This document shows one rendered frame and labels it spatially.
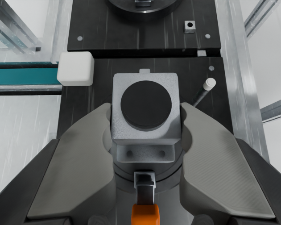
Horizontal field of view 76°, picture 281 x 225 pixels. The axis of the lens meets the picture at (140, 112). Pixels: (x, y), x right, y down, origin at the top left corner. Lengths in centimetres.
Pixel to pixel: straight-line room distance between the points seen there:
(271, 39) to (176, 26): 27
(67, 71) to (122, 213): 20
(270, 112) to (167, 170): 19
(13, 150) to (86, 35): 22
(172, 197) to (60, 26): 31
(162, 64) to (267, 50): 29
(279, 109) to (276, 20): 29
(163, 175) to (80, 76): 17
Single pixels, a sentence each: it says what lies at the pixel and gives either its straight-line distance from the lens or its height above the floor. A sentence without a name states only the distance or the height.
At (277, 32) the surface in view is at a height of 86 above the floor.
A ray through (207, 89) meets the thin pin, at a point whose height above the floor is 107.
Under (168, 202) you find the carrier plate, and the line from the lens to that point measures 25.
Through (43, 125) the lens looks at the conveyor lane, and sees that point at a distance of 35.
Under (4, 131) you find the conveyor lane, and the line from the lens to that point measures 38.
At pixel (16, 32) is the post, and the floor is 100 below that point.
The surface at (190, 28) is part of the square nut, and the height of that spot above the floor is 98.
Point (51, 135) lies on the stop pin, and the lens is 28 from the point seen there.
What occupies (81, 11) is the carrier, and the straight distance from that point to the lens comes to 36.
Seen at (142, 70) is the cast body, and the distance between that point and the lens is 17.
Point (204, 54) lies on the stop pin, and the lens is 31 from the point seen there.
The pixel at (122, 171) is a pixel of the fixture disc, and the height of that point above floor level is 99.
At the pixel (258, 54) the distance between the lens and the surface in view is 49.
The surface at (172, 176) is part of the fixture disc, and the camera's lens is 22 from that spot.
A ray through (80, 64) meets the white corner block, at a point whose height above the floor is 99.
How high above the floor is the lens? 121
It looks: 74 degrees down
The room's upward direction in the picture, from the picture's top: 4 degrees counter-clockwise
